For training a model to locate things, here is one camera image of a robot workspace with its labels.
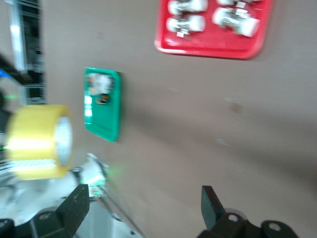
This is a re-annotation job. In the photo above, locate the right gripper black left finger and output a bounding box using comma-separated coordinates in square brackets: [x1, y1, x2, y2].
[0, 183, 90, 238]

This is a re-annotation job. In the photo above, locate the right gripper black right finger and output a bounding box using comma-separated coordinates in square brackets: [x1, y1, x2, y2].
[198, 185, 299, 238]

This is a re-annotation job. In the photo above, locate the yellow packing tape roll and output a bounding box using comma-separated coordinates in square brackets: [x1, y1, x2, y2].
[4, 104, 75, 181]

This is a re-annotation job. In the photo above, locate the green plastic tray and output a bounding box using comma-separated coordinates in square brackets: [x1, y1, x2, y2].
[83, 66, 122, 142]

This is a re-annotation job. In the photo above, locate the red tray holding casters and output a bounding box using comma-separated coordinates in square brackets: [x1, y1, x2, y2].
[154, 0, 274, 60]

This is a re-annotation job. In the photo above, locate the black orange electronic component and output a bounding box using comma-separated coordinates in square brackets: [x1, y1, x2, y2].
[96, 93, 111, 105]

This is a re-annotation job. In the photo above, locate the white circuit breaker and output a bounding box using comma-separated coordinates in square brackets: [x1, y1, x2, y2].
[98, 73, 115, 92]

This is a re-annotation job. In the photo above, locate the grey on-off switch box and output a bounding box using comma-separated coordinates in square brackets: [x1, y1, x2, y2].
[87, 73, 100, 95]

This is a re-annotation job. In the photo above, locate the aluminium profile frame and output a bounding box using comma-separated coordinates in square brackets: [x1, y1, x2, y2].
[4, 0, 47, 105]

